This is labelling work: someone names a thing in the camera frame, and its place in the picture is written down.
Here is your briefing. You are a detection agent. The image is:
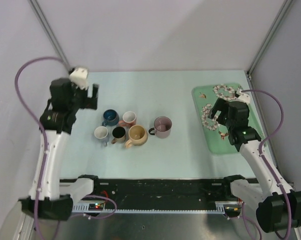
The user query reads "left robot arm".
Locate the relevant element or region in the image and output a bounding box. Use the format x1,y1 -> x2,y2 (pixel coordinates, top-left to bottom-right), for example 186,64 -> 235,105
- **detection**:
19,78 -> 102,221

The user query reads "grey cable duct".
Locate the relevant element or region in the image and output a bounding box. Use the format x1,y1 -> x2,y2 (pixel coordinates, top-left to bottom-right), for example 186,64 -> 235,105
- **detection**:
72,203 -> 225,214

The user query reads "small blue-grey cup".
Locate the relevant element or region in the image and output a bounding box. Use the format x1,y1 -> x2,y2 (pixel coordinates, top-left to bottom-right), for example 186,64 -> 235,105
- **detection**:
94,126 -> 109,147

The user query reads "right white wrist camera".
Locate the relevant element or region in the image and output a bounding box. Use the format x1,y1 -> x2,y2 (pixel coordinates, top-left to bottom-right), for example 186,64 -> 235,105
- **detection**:
234,88 -> 251,105

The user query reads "aluminium frame post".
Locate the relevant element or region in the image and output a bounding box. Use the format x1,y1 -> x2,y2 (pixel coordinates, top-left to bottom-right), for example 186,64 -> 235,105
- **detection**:
246,0 -> 296,81
27,0 -> 71,71

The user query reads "mauve upside-down mug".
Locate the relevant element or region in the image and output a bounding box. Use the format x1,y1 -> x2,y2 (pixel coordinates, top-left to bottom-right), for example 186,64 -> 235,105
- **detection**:
148,116 -> 173,139

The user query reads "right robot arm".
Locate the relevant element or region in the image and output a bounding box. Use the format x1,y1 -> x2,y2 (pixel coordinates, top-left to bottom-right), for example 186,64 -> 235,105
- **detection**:
208,98 -> 301,233

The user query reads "blue mug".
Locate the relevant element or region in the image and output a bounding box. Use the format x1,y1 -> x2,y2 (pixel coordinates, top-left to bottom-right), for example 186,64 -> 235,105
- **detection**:
101,109 -> 120,127

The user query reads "right aluminium frame post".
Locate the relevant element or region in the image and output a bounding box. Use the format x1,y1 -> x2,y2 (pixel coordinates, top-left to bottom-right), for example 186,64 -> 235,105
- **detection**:
246,0 -> 296,81

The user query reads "left aluminium frame post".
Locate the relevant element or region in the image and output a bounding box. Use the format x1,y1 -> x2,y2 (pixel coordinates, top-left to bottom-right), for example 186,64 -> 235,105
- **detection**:
27,0 -> 71,71

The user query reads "brown striped cup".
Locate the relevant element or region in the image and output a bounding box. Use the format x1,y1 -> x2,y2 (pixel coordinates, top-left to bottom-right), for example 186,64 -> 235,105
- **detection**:
111,126 -> 127,144

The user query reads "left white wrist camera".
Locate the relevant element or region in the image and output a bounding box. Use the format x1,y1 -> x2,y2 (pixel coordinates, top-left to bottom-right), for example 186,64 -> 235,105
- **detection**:
68,66 -> 89,90

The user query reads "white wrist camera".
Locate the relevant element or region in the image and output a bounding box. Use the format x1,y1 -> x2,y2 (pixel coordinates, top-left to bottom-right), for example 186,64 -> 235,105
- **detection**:
68,66 -> 89,90
234,88 -> 251,105

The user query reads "tan ceramic teapot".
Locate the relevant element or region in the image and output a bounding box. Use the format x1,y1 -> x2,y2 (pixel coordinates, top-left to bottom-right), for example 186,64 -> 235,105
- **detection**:
124,125 -> 148,149

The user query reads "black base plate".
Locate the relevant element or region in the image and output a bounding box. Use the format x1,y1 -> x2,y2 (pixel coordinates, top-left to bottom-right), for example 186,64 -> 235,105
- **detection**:
92,178 -> 239,212

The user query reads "green floral tray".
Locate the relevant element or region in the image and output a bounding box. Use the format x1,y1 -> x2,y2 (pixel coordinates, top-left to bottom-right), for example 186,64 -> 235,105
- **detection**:
192,83 -> 264,155

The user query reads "salmon pink mug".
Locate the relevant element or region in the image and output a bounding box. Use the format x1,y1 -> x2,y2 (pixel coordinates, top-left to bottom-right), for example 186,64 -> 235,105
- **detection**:
118,111 -> 137,128

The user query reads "small circuit board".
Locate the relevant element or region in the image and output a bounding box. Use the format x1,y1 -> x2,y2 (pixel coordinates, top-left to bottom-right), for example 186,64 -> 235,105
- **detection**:
88,203 -> 105,211

